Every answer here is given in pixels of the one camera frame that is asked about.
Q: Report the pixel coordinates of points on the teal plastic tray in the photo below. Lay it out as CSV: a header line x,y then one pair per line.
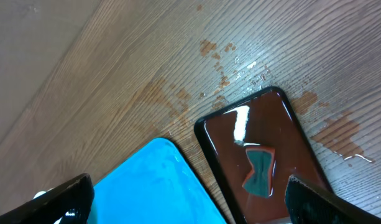
x,y
155,185

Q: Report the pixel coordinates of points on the dark brown tray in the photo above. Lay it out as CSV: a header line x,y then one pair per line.
x,y
264,118

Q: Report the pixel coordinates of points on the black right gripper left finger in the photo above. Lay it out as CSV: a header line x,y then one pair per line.
x,y
72,201

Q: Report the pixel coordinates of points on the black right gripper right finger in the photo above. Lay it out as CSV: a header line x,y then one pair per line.
x,y
307,203

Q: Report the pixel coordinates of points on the light blue plate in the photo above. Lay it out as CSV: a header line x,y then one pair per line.
x,y
47,198

